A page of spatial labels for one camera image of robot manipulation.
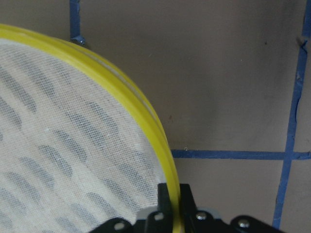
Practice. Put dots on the yellow rimmed bamboo steamer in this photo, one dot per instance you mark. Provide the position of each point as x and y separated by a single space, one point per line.
79 143

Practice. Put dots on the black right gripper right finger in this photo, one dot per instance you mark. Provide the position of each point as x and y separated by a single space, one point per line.
188 206

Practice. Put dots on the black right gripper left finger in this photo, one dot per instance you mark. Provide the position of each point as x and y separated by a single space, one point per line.
164 205

